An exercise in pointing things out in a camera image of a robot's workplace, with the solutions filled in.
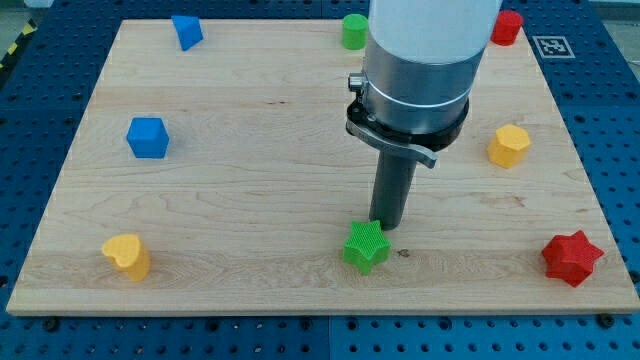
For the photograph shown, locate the green cylinder block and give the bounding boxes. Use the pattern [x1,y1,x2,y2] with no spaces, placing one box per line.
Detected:
[341,13,368,50]

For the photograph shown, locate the black yellow hazard tape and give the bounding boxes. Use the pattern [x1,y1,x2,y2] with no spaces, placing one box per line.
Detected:
[1,18,38,72]

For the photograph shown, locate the blue triangular block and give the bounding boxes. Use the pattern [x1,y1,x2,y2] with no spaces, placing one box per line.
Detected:
[171,15,204,51]

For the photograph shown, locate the yellow heart block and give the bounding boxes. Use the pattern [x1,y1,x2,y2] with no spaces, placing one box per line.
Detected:
[101,233,151,282]

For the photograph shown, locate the green star block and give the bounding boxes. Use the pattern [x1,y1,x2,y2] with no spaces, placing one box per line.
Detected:
[342,220,391,275]

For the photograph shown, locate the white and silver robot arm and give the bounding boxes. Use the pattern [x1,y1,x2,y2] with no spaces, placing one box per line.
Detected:
[346,0,502,168]

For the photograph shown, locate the white fiducial marker tag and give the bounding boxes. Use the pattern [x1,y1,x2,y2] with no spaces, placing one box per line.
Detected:
[533,35,575,59]

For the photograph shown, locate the red star block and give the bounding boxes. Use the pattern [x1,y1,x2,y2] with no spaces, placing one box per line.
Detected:
[541,230,605,288]

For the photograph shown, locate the yellow hexagon block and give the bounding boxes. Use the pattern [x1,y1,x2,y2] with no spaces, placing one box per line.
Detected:
[487,124,531,169]

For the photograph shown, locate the red cylinder block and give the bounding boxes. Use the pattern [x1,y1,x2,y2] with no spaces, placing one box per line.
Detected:
[490,10,524,46]

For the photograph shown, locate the light wooden board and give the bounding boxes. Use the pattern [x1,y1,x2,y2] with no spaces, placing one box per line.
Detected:
[6,20,639,317]

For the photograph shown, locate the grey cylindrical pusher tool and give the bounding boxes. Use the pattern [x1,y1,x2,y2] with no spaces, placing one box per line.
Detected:
[369,152,417,231]

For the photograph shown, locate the blue hexagon block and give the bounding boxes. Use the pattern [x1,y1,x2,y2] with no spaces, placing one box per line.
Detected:
[126,117,169,159]

